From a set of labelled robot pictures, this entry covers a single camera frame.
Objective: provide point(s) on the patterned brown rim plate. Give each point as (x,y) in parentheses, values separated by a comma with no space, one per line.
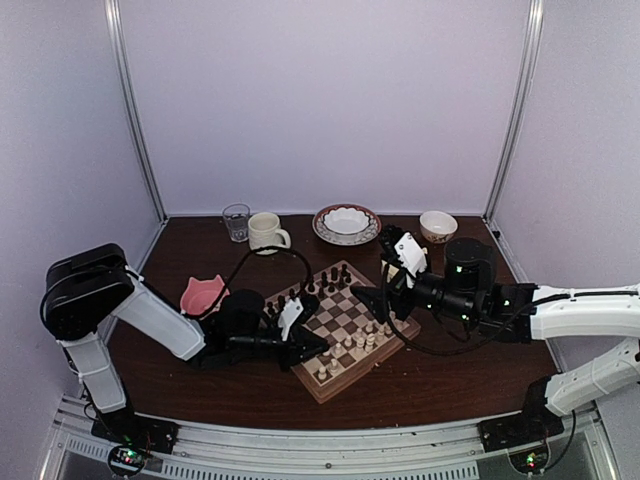
(361,238)

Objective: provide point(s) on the white chess piece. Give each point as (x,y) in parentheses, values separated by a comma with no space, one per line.
(381,335)

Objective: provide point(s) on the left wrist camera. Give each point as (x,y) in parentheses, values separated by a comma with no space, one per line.
(297,309)

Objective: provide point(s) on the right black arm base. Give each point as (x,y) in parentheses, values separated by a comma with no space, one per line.
(518,429)

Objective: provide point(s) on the clear drinking glass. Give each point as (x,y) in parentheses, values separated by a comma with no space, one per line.
(236,217)

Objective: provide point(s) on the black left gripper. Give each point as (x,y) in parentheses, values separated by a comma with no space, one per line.
(301,340)

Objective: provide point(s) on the white floral small bowl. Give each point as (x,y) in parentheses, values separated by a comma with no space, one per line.
(437,227)

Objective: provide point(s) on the left aluminium frame post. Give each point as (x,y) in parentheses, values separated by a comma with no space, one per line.
(118,43)

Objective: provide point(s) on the yellow cat-ear bowl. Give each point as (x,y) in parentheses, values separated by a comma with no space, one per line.
(390,268)

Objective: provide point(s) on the front aluminium rail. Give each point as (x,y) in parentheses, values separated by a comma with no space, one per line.
(441,451)

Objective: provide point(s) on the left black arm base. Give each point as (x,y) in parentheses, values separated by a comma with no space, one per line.
(136,431)

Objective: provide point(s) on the white chess queen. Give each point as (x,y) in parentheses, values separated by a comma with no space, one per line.
(359,349)

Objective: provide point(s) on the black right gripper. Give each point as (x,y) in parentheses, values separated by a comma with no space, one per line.
(396,292)

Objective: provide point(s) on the right aluminium frame post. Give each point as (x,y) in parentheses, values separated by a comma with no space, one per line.
(529,59)

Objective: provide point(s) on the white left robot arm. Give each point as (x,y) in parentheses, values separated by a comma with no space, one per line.
(85,289)

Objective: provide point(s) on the pink cat-ear bowl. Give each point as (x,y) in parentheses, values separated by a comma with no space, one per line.
(200,295)

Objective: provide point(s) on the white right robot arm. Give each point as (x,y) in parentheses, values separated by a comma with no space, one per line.
(519,313)

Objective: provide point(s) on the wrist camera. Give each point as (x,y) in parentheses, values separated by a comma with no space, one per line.
(401,250)
(297,309)

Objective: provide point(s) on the cream ribbed mug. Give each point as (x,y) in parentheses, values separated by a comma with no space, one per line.
(265,230)

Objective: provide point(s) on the aluminium frame post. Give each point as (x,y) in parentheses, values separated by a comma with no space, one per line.
(118,43)
(529,59)

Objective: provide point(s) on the wooden chess board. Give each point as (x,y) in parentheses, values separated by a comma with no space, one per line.
(337,317)

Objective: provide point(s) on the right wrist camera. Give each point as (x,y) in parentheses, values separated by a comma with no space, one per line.
(401,250)

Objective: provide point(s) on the white scalloped bowl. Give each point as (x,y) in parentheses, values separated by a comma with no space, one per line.
(346,221)

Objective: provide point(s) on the white chess knight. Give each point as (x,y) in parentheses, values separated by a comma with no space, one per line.
(390,322)
(333,366)

